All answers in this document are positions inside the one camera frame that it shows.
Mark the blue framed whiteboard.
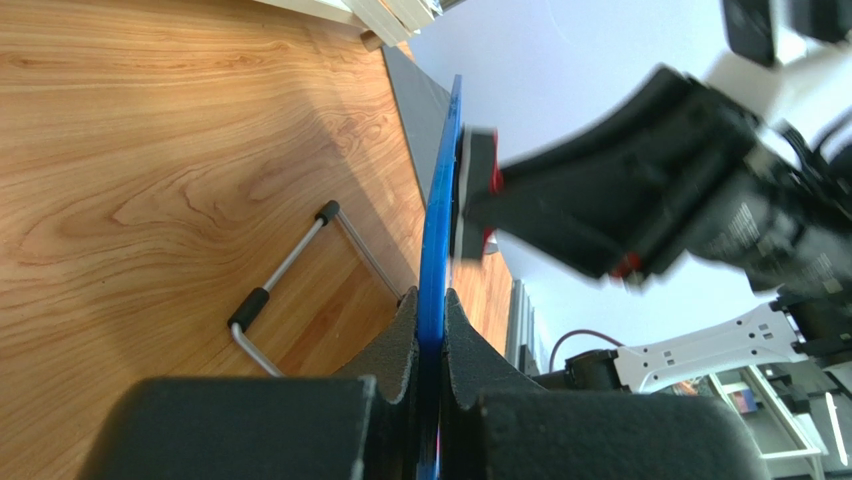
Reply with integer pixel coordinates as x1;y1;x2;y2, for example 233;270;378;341
416;75;462;479

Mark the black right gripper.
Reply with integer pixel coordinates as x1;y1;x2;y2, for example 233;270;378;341
467;66;851;297

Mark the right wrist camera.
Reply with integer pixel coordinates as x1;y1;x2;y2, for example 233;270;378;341
705;1;851;126

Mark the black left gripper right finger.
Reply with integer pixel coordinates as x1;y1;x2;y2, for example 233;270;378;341
440;290;769;479

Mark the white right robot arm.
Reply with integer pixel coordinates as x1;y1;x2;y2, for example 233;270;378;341
450;66;851;393

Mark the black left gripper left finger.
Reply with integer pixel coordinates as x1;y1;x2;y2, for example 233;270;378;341
79;289;418;479

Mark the black notebook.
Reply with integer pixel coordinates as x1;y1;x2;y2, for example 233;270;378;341
381;46;450;204

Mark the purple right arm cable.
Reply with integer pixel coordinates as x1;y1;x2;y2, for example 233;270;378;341
548;328;627;374

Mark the white two-tier shelf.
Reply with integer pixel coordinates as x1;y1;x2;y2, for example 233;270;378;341
260;0;463;50

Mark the red whiteboard eraser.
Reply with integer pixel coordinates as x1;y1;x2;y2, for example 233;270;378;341
449;127;503;261

